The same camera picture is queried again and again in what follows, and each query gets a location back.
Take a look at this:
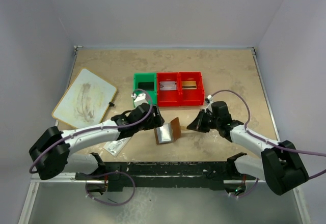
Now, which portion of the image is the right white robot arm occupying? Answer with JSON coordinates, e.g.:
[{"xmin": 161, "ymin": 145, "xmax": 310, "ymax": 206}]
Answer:
[{"xmin": 187, "ymin": 101, "xmax": 309, "ymax": 195}]

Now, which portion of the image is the white board yellow rim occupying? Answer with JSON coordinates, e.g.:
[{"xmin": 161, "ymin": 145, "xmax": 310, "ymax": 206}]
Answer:
[{"xmin": 52, "ymin": 68, "xmax": 117, "ymax": 129}]

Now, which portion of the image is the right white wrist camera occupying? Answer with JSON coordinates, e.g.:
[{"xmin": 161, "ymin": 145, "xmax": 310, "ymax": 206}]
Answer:
[{"xmin": 205, "ymin": 95, "xmax": 214, "ymax": 105}]

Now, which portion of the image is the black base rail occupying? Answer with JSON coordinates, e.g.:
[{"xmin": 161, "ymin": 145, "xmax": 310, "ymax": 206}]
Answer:
[{"xmin": 75, "ymin": 161, "xmax": 243, "ymax": 192}]

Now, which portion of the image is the gold card in bin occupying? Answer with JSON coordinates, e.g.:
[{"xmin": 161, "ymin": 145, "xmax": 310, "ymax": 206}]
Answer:
[{"xmin": 181, "ymin": 80, "xmax": 197, "ymax": 90}]

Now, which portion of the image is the brown leather card holder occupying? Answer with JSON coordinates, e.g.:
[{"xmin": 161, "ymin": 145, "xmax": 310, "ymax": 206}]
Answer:
[{"xmin": 154, "ymin": 117, "xmax": 181, "ymax": 145}]

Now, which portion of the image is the red middle plastic bin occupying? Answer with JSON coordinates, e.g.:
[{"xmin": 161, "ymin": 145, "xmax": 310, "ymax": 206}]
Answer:
[{"xmin": 156, "ymin": 72, "xmax": 181, "ymax": 107}]

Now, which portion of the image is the black card in bin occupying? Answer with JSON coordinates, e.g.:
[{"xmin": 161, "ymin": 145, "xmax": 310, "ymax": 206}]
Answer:
[{"xmin": 138, "ymin": 81, "xmax": 155, "ymax": 91}]

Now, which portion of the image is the clear plastic packet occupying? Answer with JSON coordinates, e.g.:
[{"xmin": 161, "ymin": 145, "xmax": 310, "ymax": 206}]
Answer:
[{"xmin": 103, "ymin": 137, "xmax": 131, "ymax": 157}]

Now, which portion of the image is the aluminium frame rail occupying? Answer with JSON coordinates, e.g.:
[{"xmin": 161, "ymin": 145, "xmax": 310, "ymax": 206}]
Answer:
[{"xmin": 30, "ymin": 160, "xmax": 88, "ymax": 180}]

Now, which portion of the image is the silver card in bin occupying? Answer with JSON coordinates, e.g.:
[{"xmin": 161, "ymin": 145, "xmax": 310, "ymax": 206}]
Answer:
[{"xmin": 159, "ymin": 81, "xmax": 177, "ymax": 91}]

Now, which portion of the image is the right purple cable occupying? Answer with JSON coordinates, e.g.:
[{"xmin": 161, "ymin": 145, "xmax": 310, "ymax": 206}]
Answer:
[{"xmin": 207, "ymin": 89, "xmax": 326, "ymax": 199}]

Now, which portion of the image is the red right plastic bin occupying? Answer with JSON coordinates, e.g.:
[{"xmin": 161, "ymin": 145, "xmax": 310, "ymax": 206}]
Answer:
[{"xmin": 179, "ymin": 72, "xmax": 205, "ymax": 106}]

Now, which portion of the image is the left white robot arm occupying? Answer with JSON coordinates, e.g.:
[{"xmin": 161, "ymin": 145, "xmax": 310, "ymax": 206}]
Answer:
[{"xmin": 29, "ymin": 103, "xmax": 165, "ymax": 180}]

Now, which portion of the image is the red plastic bin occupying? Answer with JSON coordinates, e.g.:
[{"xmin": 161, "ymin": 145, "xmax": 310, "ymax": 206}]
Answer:
[
  {"xmin": 179, "ymin": 72, "xmax": 205, "ymax": 106},
  {"xmin": 156, "ymin": 72, "xmax": 181, "ymax": 107}
]

